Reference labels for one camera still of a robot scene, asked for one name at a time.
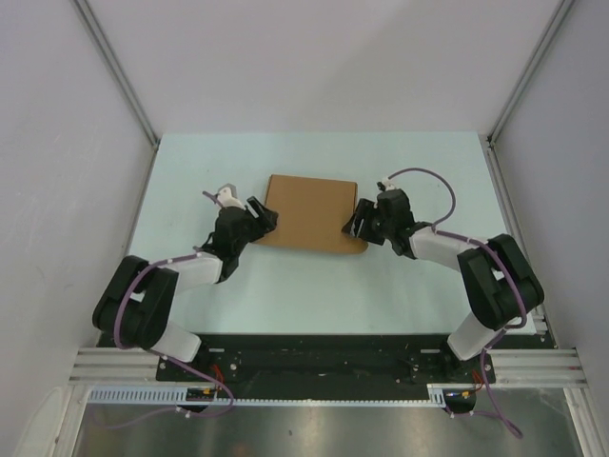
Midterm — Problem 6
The grey slotted cable duct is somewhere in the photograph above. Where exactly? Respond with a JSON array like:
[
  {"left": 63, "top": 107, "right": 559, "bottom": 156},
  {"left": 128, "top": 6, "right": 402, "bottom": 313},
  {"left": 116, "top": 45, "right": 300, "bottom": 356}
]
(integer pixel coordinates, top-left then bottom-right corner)
[{"left": 88, "top": 385, "right": 479, "bottom": 407}]

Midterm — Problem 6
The brown cardboard box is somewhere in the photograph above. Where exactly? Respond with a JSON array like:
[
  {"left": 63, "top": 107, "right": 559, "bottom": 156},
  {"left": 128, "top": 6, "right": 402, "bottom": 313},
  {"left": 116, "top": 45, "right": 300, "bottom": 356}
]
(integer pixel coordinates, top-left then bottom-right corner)
[{"left": 258, "top": 174, "right": 368, "bottom": 255}]

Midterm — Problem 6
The right aluminium frame post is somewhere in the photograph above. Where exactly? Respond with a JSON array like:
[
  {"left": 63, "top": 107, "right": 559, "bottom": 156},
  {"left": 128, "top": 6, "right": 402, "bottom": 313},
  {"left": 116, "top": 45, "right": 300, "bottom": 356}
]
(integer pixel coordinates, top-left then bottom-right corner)
[{"left": 484, "top": 0, "right": 577, "bottom": 144}]

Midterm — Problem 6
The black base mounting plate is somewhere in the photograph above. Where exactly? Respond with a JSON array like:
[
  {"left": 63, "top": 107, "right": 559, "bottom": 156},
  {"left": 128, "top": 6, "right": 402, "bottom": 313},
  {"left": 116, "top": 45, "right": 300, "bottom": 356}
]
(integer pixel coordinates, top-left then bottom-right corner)
[{"left": 97, "top": 332, "right": 556, "bottom": 385}]

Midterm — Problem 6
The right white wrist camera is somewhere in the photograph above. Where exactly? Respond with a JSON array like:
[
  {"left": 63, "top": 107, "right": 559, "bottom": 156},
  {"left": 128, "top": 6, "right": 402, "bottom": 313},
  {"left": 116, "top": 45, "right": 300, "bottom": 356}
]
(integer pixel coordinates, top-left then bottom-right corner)
[{"left": 377, "top": 177, "right": 397, "bottom": 192}]

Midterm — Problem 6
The left aluminium frame post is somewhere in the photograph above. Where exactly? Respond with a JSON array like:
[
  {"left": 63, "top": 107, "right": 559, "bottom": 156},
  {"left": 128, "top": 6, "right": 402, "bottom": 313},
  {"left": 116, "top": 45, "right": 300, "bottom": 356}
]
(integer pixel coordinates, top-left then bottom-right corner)
[{"left": 70, "top": 0, "right": 161, "bottom": 147}]

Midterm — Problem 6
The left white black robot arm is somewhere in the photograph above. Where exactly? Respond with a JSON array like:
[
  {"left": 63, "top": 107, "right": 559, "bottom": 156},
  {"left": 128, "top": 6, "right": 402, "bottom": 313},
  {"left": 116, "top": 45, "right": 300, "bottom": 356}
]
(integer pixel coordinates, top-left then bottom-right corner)
[{"left": 92, "top": 197, "right": 279, "bottom": 381}]

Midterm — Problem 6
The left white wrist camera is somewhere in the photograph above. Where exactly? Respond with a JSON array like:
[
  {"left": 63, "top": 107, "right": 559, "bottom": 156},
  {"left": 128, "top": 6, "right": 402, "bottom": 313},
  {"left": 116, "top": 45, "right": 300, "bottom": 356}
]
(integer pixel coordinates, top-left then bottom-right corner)
[{"left": 215, "top": 184, "right": 246, "bottom": 209}]

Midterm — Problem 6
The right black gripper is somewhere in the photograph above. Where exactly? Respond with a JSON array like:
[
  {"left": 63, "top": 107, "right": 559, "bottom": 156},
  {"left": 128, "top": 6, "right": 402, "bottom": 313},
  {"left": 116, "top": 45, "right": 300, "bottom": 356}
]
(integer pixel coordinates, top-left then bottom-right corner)
[{"left": 342, "top": 198, "right": 395, "bottom": 246}]

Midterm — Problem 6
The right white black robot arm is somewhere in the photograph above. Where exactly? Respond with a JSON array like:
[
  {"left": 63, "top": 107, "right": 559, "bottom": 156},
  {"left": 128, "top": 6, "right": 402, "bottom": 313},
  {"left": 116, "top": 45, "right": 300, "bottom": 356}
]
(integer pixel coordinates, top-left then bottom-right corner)
[{"left": 342, "top": 182, "right": 544, "bottom": 382}]

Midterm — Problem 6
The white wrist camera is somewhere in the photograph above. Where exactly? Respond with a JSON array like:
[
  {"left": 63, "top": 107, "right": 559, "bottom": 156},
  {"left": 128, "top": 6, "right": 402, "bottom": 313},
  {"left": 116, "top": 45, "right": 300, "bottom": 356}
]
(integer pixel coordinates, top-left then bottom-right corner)
[
  {"left": 377, "top": 177, "right": 397, "bottom": 192},
  {"left": 215, "top": 184, "right": 246, "bottom": 209}
]

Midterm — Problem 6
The aluminium front rail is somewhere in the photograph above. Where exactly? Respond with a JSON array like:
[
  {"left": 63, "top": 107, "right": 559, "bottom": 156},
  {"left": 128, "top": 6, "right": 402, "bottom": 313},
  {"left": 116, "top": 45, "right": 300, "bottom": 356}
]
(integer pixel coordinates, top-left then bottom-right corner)
[{"left": 69, "top": 348, "right": 587, "bottom": 388}]

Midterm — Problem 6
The aluminium frame post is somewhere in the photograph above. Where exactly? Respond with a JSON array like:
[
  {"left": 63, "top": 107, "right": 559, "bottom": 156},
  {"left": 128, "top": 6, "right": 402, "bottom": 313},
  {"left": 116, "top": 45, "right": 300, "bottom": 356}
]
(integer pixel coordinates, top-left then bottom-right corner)
[
  {"left": 70, "top": 0, "right": 161, "bottom": 147},
  {"left": 484, "top": 0, "right": 577, "bottom": 144}
]

